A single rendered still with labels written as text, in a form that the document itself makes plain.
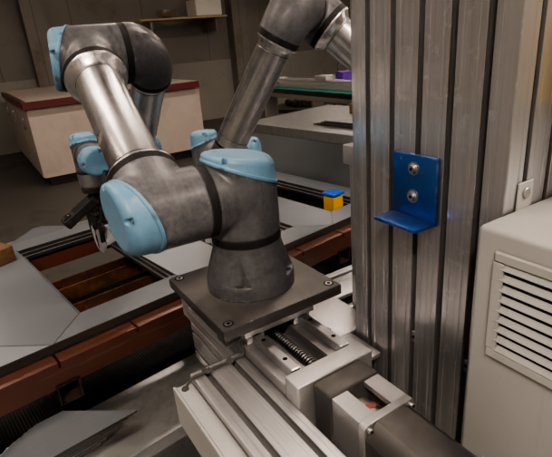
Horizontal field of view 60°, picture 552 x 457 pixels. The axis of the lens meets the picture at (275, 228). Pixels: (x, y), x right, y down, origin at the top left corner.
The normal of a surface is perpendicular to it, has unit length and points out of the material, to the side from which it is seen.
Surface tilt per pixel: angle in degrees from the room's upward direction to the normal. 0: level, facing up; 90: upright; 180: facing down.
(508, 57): 90
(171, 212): 76
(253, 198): 90
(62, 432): 0
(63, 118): 90
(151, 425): 0
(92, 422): 0
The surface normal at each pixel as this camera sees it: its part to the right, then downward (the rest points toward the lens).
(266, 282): 0.35, 0.02
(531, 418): -0.84, 0.26
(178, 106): 0.54, 0.27
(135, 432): -0.08, -0.93
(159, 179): 0.19, -0.65
